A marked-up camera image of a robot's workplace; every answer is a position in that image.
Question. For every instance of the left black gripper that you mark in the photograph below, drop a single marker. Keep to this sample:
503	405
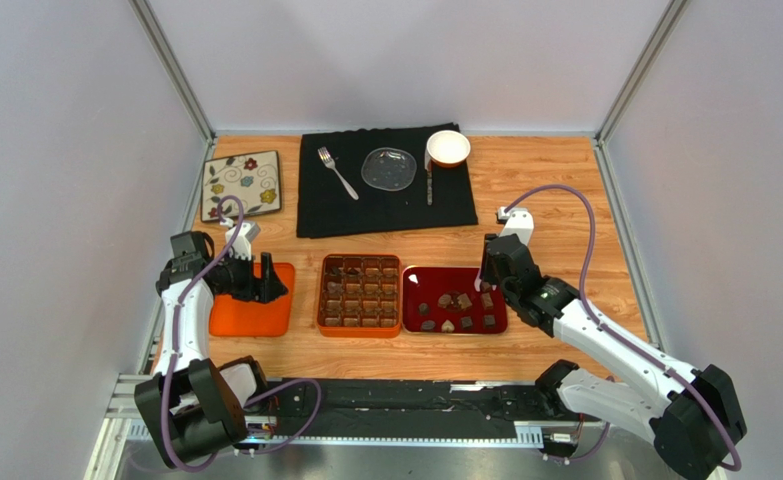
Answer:
265	289

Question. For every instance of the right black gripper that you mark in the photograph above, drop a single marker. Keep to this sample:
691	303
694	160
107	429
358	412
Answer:
494	260

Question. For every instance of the orange chocolate box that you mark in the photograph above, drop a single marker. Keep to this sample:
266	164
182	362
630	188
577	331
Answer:
369	306

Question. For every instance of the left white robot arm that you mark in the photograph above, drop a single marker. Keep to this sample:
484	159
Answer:
191	408

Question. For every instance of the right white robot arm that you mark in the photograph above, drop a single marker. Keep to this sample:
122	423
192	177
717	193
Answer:
691	416

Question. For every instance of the square milk chocolate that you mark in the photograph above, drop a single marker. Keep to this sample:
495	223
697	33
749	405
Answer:
463	302

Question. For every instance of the light leaf chocolate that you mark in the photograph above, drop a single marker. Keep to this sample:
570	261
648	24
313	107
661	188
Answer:
334	288

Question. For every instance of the orange tin lid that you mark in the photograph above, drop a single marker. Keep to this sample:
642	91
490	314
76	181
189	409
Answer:
233	318

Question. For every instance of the red lacquer tray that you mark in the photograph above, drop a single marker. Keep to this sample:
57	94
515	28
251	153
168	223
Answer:
425	284

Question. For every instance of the floral square plate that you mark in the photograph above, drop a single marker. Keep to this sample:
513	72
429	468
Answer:
252	178

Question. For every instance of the white orange bowl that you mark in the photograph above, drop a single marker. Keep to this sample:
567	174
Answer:
447	148

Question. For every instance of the silver fork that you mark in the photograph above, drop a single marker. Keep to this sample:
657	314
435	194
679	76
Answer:
329	163

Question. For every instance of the black cloth mat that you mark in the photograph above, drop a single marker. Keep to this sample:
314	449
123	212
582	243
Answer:
325	209

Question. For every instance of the clear glass plate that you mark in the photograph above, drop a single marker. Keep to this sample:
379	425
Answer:
389	169

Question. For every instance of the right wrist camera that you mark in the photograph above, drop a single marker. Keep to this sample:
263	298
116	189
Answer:
516	221

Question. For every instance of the dark handled knife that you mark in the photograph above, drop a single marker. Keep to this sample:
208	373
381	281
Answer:
429	186

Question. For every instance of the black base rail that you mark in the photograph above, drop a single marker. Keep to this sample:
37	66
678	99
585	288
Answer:
406	410

